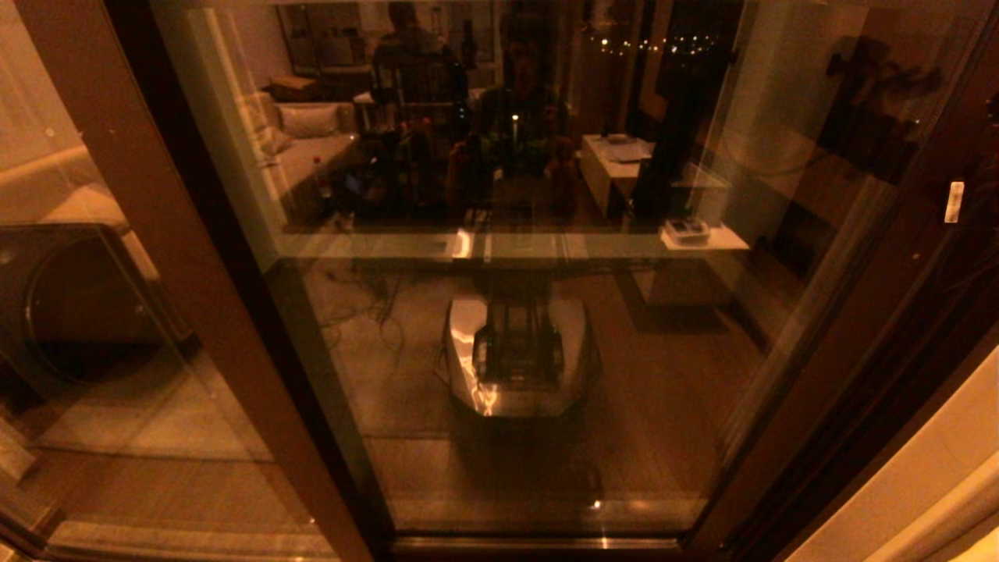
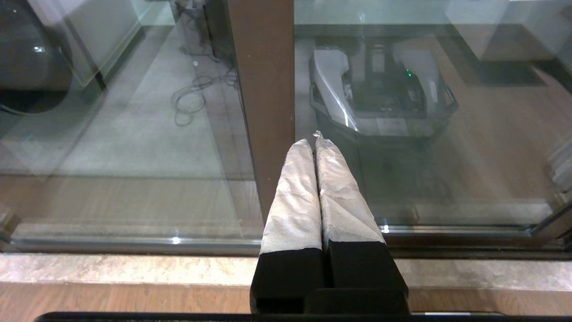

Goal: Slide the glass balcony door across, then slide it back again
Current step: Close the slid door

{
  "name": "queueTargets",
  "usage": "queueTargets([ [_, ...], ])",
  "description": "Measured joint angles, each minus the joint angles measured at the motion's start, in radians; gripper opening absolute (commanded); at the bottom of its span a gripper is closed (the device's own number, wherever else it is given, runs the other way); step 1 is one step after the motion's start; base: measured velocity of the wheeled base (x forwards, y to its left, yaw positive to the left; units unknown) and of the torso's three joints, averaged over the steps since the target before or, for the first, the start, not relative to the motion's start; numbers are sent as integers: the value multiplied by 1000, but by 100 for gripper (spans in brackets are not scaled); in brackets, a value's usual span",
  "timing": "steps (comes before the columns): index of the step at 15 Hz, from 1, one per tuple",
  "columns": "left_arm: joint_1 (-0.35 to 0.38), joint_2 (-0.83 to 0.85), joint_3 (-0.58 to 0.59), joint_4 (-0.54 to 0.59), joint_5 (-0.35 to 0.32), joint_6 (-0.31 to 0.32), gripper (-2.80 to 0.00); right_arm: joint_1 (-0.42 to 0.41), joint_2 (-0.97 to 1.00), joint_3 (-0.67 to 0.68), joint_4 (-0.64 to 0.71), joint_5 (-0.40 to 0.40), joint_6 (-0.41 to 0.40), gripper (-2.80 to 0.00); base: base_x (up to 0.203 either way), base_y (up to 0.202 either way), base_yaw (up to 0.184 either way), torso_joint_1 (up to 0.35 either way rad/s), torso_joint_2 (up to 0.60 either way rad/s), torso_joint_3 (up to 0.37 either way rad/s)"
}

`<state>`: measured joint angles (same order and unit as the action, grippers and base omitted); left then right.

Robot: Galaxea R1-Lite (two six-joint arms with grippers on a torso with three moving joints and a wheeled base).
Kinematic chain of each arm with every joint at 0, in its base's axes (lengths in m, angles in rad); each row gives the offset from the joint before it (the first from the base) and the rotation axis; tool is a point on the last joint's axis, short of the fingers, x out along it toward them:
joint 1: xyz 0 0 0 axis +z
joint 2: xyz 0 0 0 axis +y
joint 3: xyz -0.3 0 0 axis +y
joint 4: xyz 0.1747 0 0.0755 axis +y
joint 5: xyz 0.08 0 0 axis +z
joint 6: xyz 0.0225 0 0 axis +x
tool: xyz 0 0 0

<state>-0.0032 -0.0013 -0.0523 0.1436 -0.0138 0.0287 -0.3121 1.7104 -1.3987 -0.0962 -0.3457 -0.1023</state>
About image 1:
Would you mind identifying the brown framed sliding glass door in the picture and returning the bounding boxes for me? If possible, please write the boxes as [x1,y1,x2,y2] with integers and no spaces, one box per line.
[105,0,999,557]

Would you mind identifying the dark front-load washing machine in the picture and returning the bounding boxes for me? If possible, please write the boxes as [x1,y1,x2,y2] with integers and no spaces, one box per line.
[0,222,196,399]

